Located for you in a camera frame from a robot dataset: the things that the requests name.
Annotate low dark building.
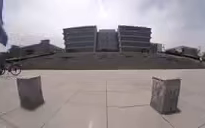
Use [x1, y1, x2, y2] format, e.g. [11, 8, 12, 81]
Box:
[8, 39, 65, 57]

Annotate dark grassy slope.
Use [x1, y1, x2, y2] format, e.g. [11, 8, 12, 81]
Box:
[5, 51, 205, 71]

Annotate square concrete bollard block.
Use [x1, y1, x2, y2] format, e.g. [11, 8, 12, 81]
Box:
[16, 75, 45, 110]
[149, 75, 183, 115]

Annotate large grey multi-storey building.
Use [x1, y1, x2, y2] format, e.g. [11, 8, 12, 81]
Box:
[62, 24, 153, 53]

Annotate low grey building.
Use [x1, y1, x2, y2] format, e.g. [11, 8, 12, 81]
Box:
[165, 45, 202, 58]

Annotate pale concrete slab plaza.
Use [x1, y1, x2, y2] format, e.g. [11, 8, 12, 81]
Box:
[0, 68, 205, 128]

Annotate parked bicycles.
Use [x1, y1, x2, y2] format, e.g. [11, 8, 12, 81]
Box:
[0, 62, 23, 77]

